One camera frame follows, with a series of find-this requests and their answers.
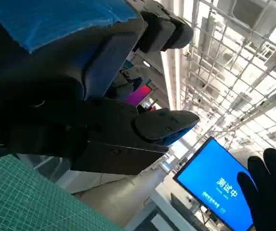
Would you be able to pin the blue screen monitor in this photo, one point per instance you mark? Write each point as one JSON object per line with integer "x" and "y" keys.
{"x": 207, "y": 173}

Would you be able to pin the green cutting mat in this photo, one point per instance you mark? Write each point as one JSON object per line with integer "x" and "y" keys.
{"x": 19, "y": 199}

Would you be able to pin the pink purple screen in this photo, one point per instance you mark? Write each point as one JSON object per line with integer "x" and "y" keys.
{"x": 140, "y": 95}

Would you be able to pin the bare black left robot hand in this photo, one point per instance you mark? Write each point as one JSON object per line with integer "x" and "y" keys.
{"x": 43, "y": 101}

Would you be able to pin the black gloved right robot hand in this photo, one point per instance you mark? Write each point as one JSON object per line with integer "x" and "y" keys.
{"x": 272, "y": 192}

